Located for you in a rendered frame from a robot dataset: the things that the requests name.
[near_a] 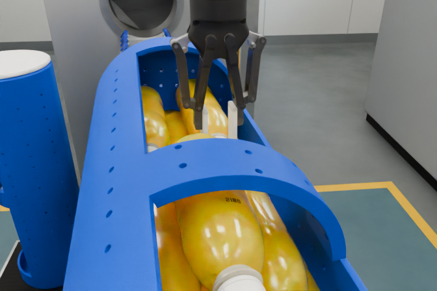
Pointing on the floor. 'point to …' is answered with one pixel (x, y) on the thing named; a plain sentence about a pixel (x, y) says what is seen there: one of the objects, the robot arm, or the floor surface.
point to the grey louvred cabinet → (408, 68)
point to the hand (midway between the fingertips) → (218, 127)
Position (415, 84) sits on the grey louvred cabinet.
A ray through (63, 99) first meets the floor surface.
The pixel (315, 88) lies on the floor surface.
